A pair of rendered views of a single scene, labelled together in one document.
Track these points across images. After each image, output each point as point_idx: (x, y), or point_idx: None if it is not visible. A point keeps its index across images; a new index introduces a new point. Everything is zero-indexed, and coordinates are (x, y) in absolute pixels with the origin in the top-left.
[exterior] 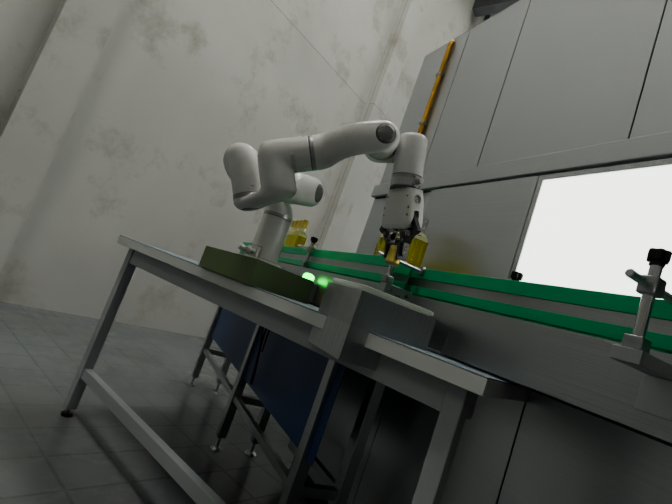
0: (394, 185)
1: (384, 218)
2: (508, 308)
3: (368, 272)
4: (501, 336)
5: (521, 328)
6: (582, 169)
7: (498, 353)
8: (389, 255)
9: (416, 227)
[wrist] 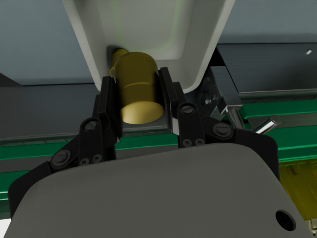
0: None
1: (250, 193)
2: (37, 150)
3: (301, 111)
4: (30, 116)
5: (2, 130)
6: None
7: (33, 101)
8: (130, 68)
9: (12, 198)
